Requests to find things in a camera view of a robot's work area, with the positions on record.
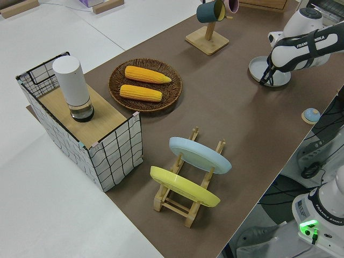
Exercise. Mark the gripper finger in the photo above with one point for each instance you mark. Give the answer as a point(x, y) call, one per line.
point(264, 78)
point(272, 80)

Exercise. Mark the gray round plate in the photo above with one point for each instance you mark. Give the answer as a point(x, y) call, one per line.
point(256, 68)

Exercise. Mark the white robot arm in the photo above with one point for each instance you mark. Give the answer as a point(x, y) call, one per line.
point(295, 53)

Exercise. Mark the light blue plate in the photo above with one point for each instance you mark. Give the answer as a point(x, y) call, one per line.
point(199, 154)

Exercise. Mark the yellow plate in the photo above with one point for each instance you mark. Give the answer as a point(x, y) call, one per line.
point(182, 186)

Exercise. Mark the blue service bell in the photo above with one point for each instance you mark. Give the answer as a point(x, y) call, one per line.
point(310, 115)

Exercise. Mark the brown table mat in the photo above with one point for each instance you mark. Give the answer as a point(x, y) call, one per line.
point(228, 121)

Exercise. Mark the wooden mug rack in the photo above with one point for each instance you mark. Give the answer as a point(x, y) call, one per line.
point(207, 40)

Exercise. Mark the large wooden box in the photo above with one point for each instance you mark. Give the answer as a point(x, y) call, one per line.
point(263, 4)

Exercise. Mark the pink mug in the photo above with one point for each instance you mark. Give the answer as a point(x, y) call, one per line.
point(231, 5)

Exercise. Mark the dark blue mug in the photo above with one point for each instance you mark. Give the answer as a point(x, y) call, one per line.
point(207, 12)

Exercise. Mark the white toaster oven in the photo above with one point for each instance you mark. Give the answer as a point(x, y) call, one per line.
point(329, 10)

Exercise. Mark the brown wicker basket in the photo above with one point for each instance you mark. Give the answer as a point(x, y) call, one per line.
point(174, 94)

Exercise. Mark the yellow corn cob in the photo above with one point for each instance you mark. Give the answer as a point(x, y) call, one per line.
point(139, 93)
point(145, 74)

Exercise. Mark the wooden dish rack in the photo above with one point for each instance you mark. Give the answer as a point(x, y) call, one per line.
point(174, 207)

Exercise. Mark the wooden block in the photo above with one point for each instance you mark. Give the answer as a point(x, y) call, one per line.
point(16, 8)
point(107, 6)

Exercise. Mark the purple box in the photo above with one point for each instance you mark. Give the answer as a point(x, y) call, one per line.
point(90, 2)

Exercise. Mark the white cylinder grinder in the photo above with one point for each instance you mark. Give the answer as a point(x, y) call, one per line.
point(72, 86)

